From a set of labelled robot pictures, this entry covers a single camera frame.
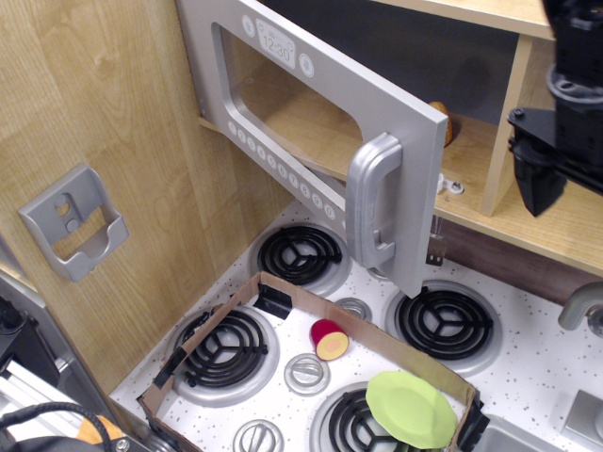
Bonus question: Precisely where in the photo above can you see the front left black burner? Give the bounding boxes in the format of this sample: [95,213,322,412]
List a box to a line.
[182,309,273,390]

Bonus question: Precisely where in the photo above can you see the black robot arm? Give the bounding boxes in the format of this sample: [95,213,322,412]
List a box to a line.
[508,1,602,217]

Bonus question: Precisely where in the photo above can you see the grey wall phone holder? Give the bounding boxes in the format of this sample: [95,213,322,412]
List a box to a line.
[18,164,129,283]

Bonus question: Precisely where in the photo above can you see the grey stove knob front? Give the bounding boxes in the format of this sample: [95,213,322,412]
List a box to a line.
[233,419,285,452]

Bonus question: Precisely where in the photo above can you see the black device left edge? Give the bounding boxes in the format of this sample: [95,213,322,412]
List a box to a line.
[1,298,60,387]

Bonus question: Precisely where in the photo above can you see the grey toy microwave door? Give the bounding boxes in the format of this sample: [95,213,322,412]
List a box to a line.
[177,1,448,296]

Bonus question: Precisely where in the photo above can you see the grey stove knob middle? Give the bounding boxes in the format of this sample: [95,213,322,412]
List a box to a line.
[335,298,372,322]

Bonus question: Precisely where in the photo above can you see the front right black burner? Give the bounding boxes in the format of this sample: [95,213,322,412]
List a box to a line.
[328,389,405,452]

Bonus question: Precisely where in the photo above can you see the back left black burner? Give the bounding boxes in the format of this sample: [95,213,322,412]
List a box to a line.
[255,225,343,285]

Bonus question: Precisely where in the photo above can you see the wooden shelf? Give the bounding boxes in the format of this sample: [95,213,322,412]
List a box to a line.
[197,84,603,279]

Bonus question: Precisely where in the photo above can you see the green toy plate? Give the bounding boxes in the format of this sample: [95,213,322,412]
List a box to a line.
[366,371,458,449]

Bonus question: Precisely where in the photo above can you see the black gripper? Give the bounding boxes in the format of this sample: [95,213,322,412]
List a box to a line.
[508,70,602,218]

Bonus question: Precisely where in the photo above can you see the grey stove knob centre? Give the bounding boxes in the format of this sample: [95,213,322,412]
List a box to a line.
[284,353,331,396]

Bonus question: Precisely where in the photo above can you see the black burner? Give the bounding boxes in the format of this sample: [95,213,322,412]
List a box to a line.
[328,389,405,452]
[182,309,273,390]
[255,225,343,285]
[392,284,495,362]

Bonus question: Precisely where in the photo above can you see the cardboard barrier frame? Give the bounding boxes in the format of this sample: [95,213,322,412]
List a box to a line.
[139,272,489,451]

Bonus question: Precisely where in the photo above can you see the red toy fruit half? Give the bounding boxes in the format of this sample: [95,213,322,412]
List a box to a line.
[310,318,350,361]

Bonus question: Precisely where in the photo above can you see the orange object bottom left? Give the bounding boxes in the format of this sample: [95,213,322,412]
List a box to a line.
[76,415,123,444]

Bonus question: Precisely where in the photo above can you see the hanging metal spatula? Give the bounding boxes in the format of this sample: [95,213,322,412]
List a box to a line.
[426,216,448,266]

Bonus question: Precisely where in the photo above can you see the grey toy sink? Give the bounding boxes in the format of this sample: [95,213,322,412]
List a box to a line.
[474,390,602,451]

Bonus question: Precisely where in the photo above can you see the black braided cable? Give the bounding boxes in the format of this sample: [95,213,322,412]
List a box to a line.
[0,400,114,452]

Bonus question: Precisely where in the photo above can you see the grey toy faucet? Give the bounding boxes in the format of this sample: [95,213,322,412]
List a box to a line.
[558,282,602,338]

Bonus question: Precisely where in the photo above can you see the back right black burner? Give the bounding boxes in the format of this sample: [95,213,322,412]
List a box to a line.
[392,284,495,362]

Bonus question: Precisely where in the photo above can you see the yellow toy corn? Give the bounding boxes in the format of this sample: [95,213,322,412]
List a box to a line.
[429,101,455,147]

